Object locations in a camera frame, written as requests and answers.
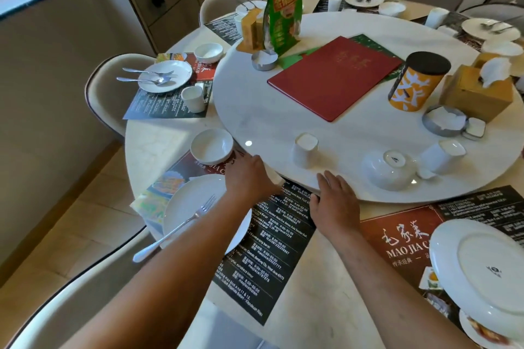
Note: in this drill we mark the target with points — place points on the white square cup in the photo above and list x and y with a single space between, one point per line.
305 151
436 18
193 99
239 24
443 155
335 2

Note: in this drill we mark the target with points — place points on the green snack bag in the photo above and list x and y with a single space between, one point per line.
283 9

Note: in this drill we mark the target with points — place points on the white bowl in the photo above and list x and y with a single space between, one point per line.
389 171
391 8
502 48
208 51
211 146

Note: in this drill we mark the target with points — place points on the green menu booklet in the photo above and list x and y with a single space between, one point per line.
370 47

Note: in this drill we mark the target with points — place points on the beige chair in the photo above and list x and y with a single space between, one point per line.
225 3
497 11
108 91
57 303

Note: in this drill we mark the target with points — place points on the empty metal ashtray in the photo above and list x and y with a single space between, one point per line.
264 60

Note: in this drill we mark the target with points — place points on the brown wooden tissue box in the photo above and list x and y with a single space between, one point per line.
470 95

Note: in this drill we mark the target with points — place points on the person's right hand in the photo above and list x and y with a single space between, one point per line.
335 209

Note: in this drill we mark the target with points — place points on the dark printed placemat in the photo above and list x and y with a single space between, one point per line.
405 238
266 250
321 3
460 25
223 29
163 105

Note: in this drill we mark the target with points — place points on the silver fork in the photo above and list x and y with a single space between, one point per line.
172 230
149 71
495 25

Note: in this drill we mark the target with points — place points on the orange wooden napkin holder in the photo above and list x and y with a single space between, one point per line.
251 30

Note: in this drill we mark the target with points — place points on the red menu folder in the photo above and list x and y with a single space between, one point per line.
333 76

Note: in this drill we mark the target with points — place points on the orange canister with black lid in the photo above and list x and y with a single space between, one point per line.
415 81

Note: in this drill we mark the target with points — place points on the person's left thumb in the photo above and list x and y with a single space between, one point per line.
273 186

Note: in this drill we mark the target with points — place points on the white marble turntable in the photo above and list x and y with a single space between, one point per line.
262 115

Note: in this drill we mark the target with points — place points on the person's right thumb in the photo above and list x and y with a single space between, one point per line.
314 202

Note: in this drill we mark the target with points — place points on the small white toothpick box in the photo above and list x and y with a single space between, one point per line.
475 128

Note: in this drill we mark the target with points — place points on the person's left hand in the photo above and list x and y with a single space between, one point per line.
247 181

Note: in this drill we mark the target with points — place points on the metal ashtray with tissue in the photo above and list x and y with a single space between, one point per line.
444 119

